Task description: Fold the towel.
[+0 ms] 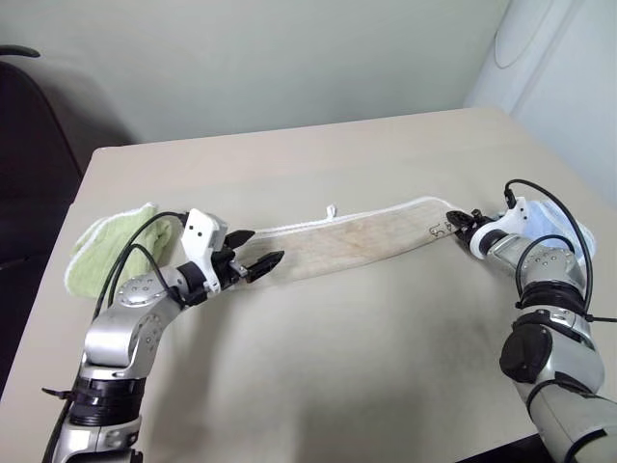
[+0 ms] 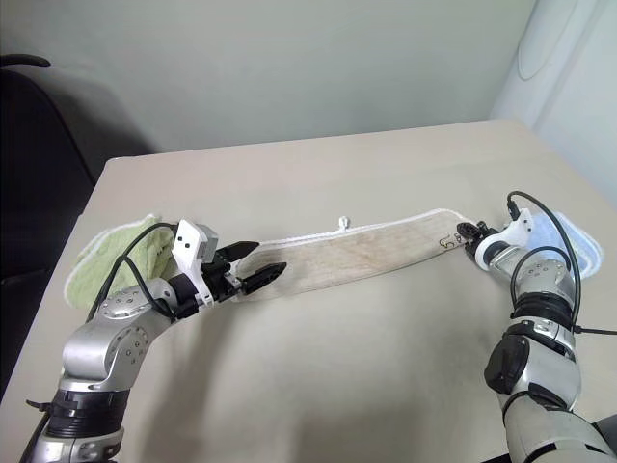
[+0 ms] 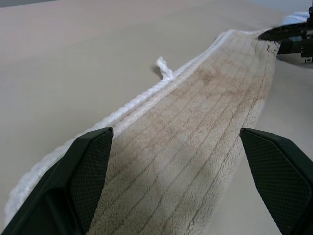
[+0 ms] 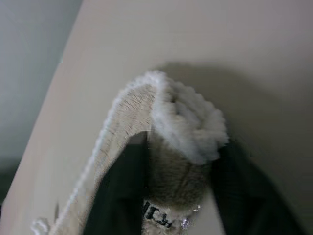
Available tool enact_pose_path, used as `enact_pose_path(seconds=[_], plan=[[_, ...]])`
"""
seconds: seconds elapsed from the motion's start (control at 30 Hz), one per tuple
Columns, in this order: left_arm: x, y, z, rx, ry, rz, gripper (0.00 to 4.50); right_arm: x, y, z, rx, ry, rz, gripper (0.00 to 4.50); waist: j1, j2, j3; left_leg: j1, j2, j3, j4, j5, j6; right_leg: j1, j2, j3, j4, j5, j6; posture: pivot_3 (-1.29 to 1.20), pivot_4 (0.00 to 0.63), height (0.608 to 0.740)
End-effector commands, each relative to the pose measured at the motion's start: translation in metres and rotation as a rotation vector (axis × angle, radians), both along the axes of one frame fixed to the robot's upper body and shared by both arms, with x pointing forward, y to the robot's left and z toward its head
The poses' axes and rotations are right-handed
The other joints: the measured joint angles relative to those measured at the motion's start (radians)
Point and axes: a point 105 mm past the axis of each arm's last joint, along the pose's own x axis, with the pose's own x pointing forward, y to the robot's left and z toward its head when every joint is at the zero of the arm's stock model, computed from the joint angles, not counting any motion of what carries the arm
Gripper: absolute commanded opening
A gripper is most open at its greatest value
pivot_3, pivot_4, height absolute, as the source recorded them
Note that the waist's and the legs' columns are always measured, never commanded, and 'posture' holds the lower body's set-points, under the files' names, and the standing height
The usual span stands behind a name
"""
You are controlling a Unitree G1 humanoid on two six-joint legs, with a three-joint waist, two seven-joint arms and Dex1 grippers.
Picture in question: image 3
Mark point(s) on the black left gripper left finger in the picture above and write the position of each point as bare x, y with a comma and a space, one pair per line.
61, 186

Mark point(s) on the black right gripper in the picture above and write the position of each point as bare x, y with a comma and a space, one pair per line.
308, 50

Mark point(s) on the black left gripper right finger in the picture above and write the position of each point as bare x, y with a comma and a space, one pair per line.
276, 176

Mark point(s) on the beige towel with white trim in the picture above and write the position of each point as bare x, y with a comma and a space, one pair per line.
185, 137

